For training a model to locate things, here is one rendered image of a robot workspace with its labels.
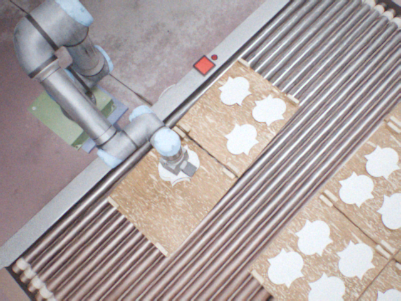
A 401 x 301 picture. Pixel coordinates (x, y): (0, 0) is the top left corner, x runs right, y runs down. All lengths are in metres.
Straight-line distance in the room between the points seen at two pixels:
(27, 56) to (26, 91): 1.91
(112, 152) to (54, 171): 1.58
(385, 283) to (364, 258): 0.11
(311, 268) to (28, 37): 1.21
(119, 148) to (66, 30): 0.37
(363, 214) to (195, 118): 0.77
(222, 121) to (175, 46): 1.37
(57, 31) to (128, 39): 1.87
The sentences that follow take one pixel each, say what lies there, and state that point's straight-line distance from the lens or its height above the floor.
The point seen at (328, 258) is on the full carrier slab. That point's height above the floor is 0.94.
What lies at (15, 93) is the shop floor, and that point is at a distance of 3.07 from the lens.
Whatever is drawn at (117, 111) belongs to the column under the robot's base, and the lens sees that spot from 1.75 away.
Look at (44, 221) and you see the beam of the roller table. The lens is 1.68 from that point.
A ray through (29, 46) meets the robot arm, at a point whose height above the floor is 1.57.
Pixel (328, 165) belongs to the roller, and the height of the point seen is 0.92.
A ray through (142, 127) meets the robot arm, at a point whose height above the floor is 1.34.
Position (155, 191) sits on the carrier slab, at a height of 0.94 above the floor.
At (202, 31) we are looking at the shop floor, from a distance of 2.93.
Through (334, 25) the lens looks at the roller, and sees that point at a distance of 1.91.
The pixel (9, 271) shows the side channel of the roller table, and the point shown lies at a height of 0.94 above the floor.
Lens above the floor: 2.43
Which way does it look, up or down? 73 degrees down
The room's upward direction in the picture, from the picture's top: 10 degrees counter-clockwise
